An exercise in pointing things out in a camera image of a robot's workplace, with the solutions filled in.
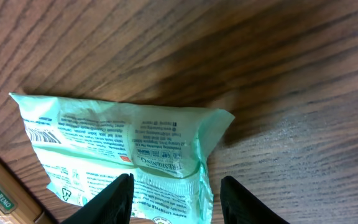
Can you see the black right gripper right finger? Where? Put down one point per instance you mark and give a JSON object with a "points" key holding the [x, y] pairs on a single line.
{"points": [[240, 206]]}

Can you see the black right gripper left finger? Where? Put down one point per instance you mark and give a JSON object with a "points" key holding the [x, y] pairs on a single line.
{"points": [[113, 205]]}

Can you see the long orange noodle package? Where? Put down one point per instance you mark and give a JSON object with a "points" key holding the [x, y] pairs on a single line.
{"points": [[16, 204]]}

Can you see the teal tissue packet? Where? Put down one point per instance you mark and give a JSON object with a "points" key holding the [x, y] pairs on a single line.
{"points": [[84, 145]]}

